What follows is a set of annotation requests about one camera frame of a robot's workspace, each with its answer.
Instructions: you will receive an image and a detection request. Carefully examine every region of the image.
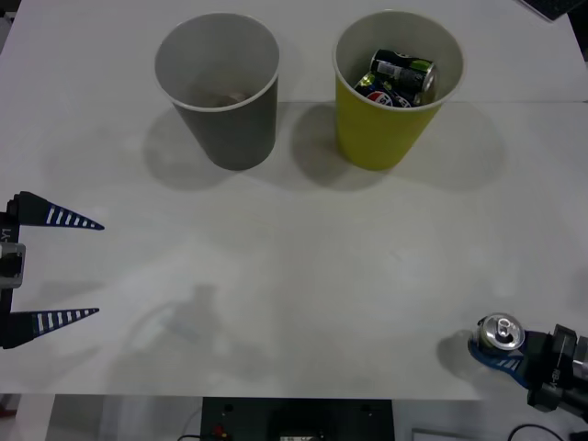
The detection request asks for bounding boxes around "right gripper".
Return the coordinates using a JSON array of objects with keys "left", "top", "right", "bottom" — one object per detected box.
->
[{"left": 467, "top": 323, "right": 579, "bottom": 414}]

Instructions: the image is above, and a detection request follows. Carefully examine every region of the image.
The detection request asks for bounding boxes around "black robot torso base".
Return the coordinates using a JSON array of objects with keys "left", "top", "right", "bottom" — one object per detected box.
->
[{"left": 201, "top": 398, "right": 394, "bottom": 441}]

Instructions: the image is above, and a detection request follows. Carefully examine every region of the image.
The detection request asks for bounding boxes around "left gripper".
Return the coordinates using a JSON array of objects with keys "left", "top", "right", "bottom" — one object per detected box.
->
[{"left": 0, "top": 190, "right": 106, "bottom": 351}]

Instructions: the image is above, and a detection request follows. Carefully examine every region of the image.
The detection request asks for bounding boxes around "black and green can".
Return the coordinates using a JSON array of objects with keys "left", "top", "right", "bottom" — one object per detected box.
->
[{"left": 369, "top": 49, "right": 437, "bottom": 95}]

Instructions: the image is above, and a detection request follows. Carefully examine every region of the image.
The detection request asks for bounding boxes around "blue can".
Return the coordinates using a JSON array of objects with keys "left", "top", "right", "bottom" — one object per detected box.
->
[{"left": 354, "top": 71, "right": 426, "bottom": 111}]

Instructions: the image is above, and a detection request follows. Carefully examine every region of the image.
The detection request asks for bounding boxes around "yellow-green plastic bin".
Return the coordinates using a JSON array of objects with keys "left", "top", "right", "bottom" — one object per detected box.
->
[{"left": 331, "top": 9, "right": 466, "bottom": 172}]

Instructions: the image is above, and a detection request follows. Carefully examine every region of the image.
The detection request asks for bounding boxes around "grey plastic bin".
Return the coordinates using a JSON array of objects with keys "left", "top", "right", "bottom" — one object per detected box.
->
[{"left": 153, "top": 12, "right": 281, "bottom": 172}]

